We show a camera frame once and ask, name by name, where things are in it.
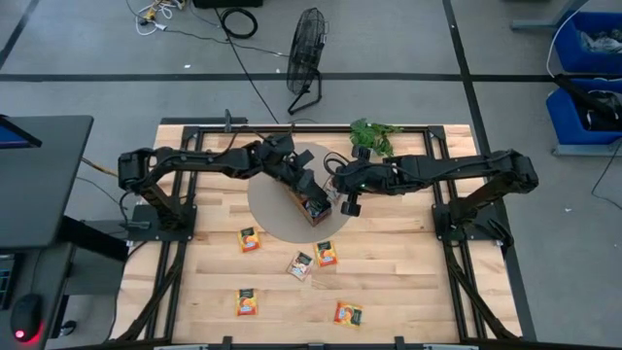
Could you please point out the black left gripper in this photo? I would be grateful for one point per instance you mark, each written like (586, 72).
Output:
(297, 172)

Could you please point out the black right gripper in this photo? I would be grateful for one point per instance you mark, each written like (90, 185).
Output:
(355, 180)

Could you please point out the silver beige tea packet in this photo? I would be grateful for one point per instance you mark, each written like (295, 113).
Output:
(300, 266)
(333, 193)

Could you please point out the dark blue tea packet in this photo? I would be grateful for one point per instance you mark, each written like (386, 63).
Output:
(316, 211)

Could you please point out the orange tea packet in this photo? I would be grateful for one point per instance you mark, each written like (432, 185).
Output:
(249, 240)
(325, 254)
(348, 314)
(246, 302)

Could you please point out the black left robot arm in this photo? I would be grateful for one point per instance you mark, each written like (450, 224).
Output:
(204, 163)

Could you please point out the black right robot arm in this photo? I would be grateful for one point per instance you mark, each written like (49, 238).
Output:
(437, 167)

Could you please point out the round grey mat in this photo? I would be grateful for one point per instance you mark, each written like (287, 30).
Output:
(272, 219)

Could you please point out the green plant in white pot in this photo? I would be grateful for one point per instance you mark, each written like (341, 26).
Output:
(371, 136)

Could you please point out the black floor fan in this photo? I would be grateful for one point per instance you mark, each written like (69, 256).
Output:
(306, 48)

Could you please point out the black floor box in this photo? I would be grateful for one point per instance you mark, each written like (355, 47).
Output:
(228, 3)

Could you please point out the blue bin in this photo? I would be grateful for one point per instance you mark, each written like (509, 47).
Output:
(563, 116)
(568, 53)

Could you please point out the grey metal leg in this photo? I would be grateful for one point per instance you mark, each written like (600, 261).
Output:
(529, 25)

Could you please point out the black bag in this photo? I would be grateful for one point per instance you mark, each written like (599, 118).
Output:
(583, 97)

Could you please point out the black desk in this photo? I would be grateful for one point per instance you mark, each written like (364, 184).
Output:
(44, 185)

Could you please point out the monitor with blue screen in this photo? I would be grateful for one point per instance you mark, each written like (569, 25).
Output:
(12, 138)

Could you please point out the black computer mouse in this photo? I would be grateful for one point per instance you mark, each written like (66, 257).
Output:
(26, 316)

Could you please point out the black keyboard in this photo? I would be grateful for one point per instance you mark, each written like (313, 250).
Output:
(6, 282)

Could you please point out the black table frame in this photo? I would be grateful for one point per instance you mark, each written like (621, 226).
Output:
(413, 129)

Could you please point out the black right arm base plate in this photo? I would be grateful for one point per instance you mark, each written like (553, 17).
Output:
(439, 228)

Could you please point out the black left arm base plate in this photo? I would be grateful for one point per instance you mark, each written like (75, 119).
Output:
(141, 228)

